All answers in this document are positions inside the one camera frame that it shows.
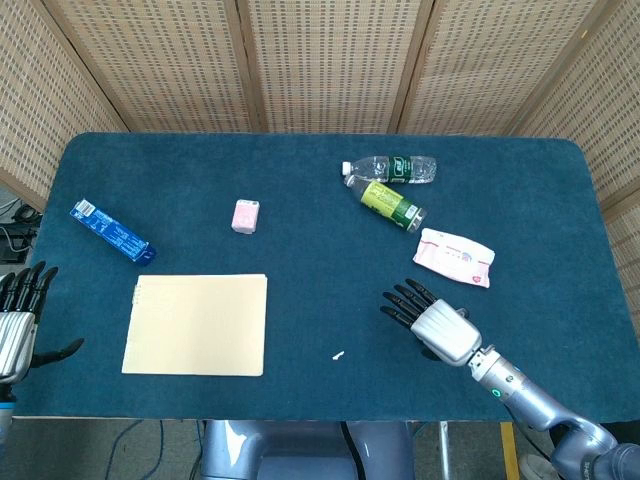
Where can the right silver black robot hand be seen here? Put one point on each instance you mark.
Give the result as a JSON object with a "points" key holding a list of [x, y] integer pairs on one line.
{"points": [[445, 330]]}

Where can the woven bamboo screen panel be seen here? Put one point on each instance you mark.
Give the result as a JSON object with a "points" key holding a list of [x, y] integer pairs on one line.
{"points": [[335, 60], [600, 100], [160, 60], [35, 100], [490, 60]]}

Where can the clear bottle yellow-green label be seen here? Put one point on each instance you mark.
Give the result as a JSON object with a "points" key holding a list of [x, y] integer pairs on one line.
{"points": [[387, 200]]}

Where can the blue felt table cover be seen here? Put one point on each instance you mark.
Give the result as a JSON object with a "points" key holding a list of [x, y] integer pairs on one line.
{"points": [[320, 250]]}

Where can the small white paper scrap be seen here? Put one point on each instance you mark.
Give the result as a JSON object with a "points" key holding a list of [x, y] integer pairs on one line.
{"points": [[339, 356]]}

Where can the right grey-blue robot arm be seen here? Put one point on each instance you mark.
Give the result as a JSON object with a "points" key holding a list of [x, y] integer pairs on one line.
{"points": [[530, 400]]}

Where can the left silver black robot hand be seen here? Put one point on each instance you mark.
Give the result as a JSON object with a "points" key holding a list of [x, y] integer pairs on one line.
{"points": [[15, 340]]}

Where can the white sneaker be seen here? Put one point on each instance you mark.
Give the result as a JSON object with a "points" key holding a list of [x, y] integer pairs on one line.
{"points": [[535, 467]]}

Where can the small pink box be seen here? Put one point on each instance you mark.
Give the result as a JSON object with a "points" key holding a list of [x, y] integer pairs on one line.
{"points": [[244, 216]]}

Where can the metal table leg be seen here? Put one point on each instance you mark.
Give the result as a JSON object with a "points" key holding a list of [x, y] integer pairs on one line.
{"points": [[443, 450]]}

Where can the blue cardboard box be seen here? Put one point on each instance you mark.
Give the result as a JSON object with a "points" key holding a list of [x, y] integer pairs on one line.
{"points": [[112, 232]]}

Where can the pink wet wipes pack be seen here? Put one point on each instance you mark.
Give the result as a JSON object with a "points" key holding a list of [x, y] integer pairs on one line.
{"points": [[452, 256]]}

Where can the grey-blue robot torso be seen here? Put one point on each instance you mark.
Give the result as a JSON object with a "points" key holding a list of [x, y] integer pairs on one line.
{"points": [[300, 450]]}

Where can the clear bottle dark green label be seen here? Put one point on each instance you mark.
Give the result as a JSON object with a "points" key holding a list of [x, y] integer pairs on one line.
{"points": [[395, 169]]}

